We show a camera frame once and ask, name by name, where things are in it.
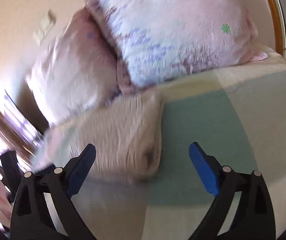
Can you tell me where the beige cable-knit sweater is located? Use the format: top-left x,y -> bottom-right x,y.
32,89 -> 164,183

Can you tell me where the pastel patchwork bed quilt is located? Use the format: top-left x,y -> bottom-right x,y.
72,46 -> 286,239

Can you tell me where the pink floral pillow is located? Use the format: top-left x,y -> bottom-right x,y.
26,8 -> 121,126

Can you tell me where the white purple floral pillow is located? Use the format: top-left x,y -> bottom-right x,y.
85,0 -> 267,89

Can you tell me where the white wall socket panel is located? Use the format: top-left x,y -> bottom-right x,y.
33,10 -> 57,46

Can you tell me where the wooden headboard frame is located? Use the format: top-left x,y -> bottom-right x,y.
267,0 -> 286,60

